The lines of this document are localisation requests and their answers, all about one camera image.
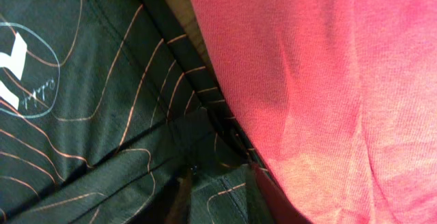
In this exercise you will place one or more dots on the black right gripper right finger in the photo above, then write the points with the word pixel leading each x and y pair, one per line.
pixel 266 203

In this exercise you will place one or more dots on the red folded garment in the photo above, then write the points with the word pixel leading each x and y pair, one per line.
pixel 338 97

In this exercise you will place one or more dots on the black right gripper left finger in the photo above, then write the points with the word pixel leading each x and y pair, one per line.
pixel 180 209

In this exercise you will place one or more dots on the black printed cycling jersey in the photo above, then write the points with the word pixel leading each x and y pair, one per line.
pixel 104 103

